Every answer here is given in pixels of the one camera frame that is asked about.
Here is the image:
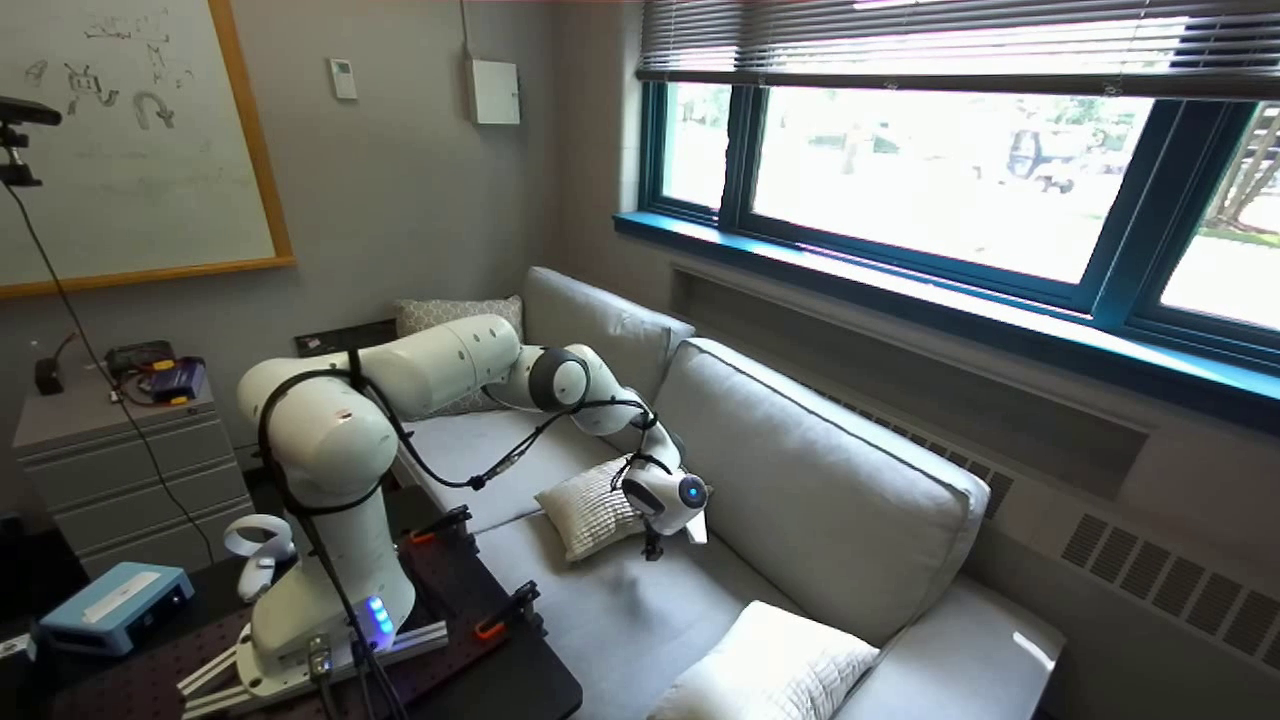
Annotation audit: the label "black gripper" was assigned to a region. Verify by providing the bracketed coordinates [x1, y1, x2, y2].
[621, 475, 680, 564]

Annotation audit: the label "small cream pleated pillow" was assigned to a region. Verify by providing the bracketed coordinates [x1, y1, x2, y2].
[649, 596, 886, 720]
[534, 458, 714, 568]

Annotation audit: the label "grey fabric sofa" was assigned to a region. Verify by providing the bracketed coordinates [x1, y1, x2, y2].
[376, 260, 1073, 720]

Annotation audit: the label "black orange bar clamp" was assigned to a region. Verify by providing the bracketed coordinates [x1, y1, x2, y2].
[470, 577, 545, 654]
[398, 499, 475, 554]

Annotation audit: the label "black robot table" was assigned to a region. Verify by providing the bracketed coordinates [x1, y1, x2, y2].
[0, 424, 589, 720]

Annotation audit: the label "aluminium robot mounting plate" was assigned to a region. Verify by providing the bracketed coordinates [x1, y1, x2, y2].
[176, 616, 453, 708]

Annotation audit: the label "white VR controller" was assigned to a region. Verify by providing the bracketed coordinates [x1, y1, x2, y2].
[222, 512, 300, 606]

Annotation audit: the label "wide blue framed window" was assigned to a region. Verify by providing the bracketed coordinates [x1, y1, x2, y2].
[613, 72, 1280, 405]

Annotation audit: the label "light blue box device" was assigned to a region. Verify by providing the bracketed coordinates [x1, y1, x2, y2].
[36, 557, 201, 661]

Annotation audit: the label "grey filing cabinet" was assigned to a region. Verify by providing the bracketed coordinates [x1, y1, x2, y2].
[11, 366, 255, 580]

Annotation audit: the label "grey window blinds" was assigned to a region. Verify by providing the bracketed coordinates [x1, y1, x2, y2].
[636, 0, 1280, 101]

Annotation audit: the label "wood framed whiteboard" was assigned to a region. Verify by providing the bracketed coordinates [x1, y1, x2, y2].
[0, 0, 300, 303]

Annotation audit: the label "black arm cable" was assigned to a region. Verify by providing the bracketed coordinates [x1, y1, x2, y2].
[251, 345, 674, 495]

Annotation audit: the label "white wall box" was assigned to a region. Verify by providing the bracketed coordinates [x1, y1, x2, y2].
[463, 51, 529, 133]

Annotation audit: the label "black tool with cables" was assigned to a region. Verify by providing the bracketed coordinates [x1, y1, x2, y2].
[103, 336, 217, 413]

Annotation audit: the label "wall radiator vent grille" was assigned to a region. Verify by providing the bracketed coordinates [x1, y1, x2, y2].
[1057, 508, 1280, 677]

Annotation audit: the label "white wall thermostat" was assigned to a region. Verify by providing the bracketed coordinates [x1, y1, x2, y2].
[324, 58, 364, 110]

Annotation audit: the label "black camera on tripod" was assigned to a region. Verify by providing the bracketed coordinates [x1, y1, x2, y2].
[0, 92, 68, 192]

